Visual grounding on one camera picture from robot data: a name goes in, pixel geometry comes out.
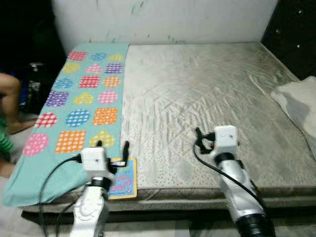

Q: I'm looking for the blue orange-bordered children's book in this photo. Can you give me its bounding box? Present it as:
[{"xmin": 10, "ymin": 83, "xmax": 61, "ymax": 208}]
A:
[{"xmin": 108, "ymin": 157, "xmax": 138, "ymax": 201}]

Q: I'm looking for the teal blanket with colourful shapes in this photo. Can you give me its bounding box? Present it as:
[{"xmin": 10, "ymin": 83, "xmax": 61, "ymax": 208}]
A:
[{"xmin": 2, "ymin": 42, "xmax": 130, "ymax": 207}]

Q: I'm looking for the grey pillow with handwriting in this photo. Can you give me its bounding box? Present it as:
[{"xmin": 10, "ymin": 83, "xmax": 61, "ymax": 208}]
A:
[{"xmin": 271, "ymin": 77, "xmax": 316, "ymax": 149}]

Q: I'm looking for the thick quilted dotted mattress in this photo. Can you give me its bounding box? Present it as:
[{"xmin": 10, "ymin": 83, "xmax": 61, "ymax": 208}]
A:
[{"xmin": 22, "ymin": 42, "xmax": 316, "ymax": 199}]

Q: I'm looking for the thin dotted mattress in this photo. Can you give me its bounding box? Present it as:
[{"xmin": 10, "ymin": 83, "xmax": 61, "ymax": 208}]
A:
[{"xmin": 22, "ymin": 197, "xmax": 316, "ymax": 214}]

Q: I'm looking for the black backpack with white print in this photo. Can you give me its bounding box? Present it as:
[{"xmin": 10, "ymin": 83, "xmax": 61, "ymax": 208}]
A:
[{"xmin": 22, "ymin": 62, "xmax": 49, "ymax": 117}]

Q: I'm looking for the green striped cloth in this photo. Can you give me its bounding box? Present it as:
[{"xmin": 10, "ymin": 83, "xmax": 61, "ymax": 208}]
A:
[{"xmin": 0, "ymin": 116, "xmax": 16, "ymax": 161}]

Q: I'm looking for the dark tufted headboard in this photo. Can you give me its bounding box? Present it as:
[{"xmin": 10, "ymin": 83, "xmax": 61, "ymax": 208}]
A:
[{"xmin": 261, "ymin": 0, "xmax": 316, "ymax": 82}]

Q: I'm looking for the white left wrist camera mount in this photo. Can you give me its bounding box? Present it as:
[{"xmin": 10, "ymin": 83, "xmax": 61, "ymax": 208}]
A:
[{"xmin": 80, "ymin": 147, "xmax": 111, "ymax": 174}]

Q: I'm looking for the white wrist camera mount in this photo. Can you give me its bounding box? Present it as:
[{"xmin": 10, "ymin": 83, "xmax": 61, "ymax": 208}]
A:
[
  {"xmin": 80, "ymin": 147, "xmax": 111, "ymax": 174},
  {"xmin": 213, "ymin": 125, "xmax": 239, "ymax": 159}
]

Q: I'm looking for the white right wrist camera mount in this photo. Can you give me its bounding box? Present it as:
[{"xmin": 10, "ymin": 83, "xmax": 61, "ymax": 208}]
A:
[{"xmin": 213, "ymin": 125, "xmax": 239, "ymax": 159}]

